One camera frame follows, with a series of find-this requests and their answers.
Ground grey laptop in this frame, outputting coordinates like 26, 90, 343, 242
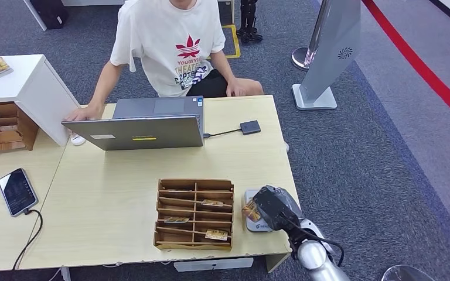
61, 95, 206, 151

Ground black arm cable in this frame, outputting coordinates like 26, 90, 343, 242
281, 217, 345, 268

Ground wooden pigeonhole organizer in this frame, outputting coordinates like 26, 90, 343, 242
0, 101, 40, 156

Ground black smartphone with grey case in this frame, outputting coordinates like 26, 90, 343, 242
0, 167, 39, 218

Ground black hub cable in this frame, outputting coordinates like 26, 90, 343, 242
203, 128, 242, 139

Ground person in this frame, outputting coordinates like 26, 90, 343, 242
63, 0, 265, 122

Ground grey kiosk stand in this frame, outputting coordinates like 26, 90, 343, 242
291, 0, 362, 112

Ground black phone cable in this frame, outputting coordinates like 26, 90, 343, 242
12, 208, 44, 271

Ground white cabinet box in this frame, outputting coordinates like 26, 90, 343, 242
0, 54, 81, 148

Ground white under-desk bracket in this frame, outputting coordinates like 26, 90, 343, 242
173, 257, 255, 273

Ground person's left hand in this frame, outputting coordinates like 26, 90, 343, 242
226, 77, 250, 98

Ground glossy grey round cover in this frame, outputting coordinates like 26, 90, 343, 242
380, 265, 438, 281

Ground chrome stanchion post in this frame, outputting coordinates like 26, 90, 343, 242
291, 0, 332, 72

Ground white desk frame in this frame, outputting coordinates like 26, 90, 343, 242
23, 0, 50, 32

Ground person's right hand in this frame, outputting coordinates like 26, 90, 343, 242
63, 104, 106, 122

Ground black box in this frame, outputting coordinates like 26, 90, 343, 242
29, 0, 70, 30

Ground black usb hub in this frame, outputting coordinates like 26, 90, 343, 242
240, 120, 262, 136

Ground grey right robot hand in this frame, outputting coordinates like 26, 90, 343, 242
253, 185, 306, 232

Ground wooden card tray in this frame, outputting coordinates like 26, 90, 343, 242
153, 178, 235, 252

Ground black robot legs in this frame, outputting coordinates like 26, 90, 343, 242
236, 0, 264, 44

